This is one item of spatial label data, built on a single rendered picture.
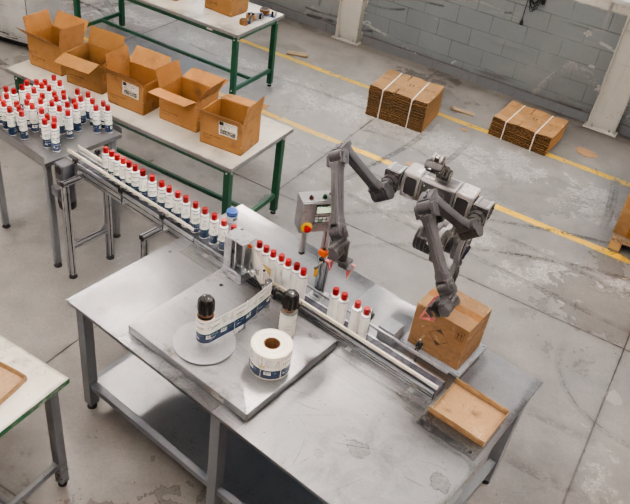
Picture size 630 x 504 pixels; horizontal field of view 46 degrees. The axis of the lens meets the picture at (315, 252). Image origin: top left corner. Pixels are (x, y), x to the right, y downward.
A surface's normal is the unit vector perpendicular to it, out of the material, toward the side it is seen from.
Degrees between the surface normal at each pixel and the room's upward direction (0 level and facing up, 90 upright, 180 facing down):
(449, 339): 90
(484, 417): 0
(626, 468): 0
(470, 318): 0
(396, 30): 90
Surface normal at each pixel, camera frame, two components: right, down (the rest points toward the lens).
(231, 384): 0.12, -0.79
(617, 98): -0.51, 0.47
